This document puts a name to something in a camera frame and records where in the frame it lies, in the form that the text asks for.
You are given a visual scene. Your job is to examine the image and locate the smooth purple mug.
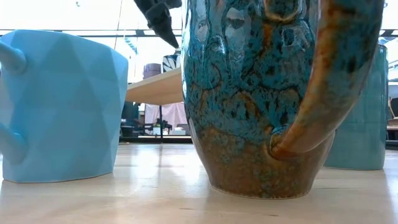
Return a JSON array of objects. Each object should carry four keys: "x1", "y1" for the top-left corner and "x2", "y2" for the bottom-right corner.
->
[{"x1": 142, "y1": 63, "x2": 162, "y2": 80}]

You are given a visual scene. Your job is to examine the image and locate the blue brown glazed mug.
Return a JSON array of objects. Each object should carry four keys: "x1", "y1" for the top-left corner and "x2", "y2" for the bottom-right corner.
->
[{"x1": 180, "y1": 0, "x2": 386, "y2": 200}]

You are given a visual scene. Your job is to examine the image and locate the light blue faceted mug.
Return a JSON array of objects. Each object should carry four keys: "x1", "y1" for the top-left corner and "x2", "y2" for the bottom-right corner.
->
[{"x1": 0, "y1": 29, "x2": 129, "y2": 184}]

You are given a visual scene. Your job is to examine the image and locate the teal mug white inside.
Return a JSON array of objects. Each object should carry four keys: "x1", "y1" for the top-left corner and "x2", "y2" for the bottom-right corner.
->
[{"x1": 323, "y1": 43, "x2": 389, "y2": 171}]

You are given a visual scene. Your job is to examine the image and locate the wooden shelf riser black legs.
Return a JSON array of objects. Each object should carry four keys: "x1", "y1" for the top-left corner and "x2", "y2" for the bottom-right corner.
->
[{"x1": 124, "y1": 67, "x2": 185, "y2": 139}]

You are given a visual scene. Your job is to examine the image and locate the pale pink cloth cover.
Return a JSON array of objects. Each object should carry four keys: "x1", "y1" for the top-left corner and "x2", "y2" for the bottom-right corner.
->
[{"x1": 144, "y1": 101, "x2": 189, "y2": 131}]

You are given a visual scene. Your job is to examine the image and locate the brown wooden stand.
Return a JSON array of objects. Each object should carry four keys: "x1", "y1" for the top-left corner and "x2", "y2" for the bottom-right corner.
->
[{"x1": 386, "y1": 96, "x2": 398, "y2": 141}]

